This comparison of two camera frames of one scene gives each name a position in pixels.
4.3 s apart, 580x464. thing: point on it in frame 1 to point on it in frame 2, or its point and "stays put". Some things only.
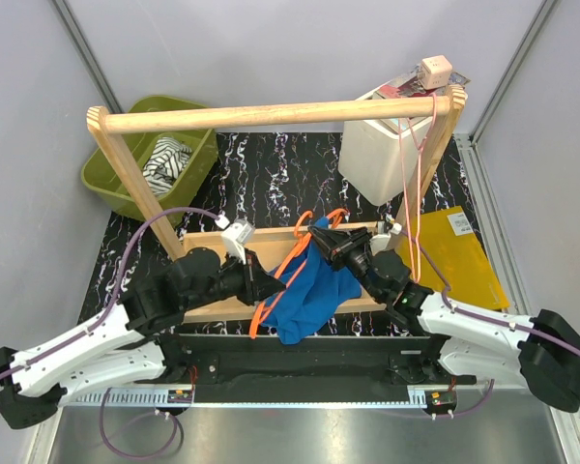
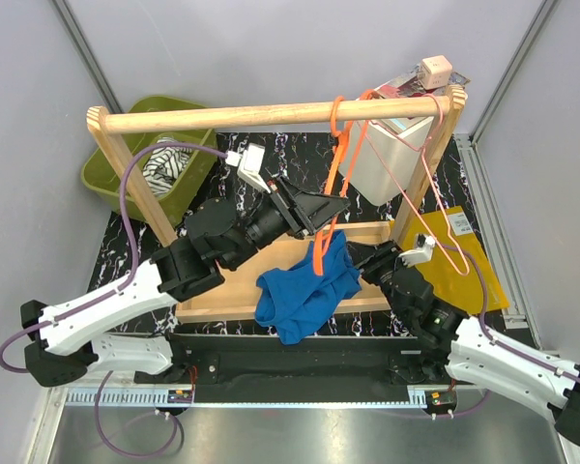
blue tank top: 314,286 stays put
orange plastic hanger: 303,240 to 322,241
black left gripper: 258,283 to 302,211
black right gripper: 330,240 to 372,258
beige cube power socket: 434,72 stays put
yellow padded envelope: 444,254 stays put
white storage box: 384,158 stays put
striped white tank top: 166,162 stays put
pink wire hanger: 412,158 to 373,126
